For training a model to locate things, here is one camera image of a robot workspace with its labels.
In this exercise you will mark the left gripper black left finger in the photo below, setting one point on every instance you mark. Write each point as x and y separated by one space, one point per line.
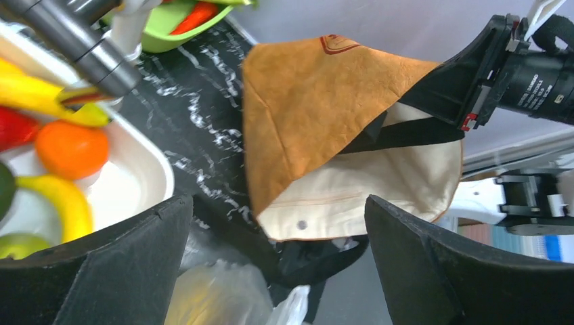
122 274

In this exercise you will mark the clear lemon print plastic bag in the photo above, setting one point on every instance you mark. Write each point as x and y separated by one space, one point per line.
217 285

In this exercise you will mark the green avocado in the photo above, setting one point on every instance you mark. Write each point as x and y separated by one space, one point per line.
8 189

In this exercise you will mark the white pvc pipe frame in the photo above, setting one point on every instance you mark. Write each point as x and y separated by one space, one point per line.
128 23

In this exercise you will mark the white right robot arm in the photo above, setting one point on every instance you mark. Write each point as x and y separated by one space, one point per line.
527 202

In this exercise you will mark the green vegetable tray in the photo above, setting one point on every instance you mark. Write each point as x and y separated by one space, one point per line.
170 24

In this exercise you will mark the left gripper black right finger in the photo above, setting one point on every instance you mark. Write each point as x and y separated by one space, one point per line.
431 275

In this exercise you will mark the red chili pepper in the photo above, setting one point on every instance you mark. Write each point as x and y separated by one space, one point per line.
201 13

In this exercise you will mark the red strawberry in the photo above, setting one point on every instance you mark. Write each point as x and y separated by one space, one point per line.
17 129

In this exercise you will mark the green pear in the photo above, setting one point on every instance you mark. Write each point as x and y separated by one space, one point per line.
20 245

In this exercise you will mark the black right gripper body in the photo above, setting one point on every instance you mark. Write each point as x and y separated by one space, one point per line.
500 69

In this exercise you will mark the orange fruit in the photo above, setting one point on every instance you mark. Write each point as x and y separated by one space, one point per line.
72 151

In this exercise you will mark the white fruit tray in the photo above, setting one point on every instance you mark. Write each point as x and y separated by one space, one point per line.
136 176

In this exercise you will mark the orange canvas tote bag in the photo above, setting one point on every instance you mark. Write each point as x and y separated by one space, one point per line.
323 129

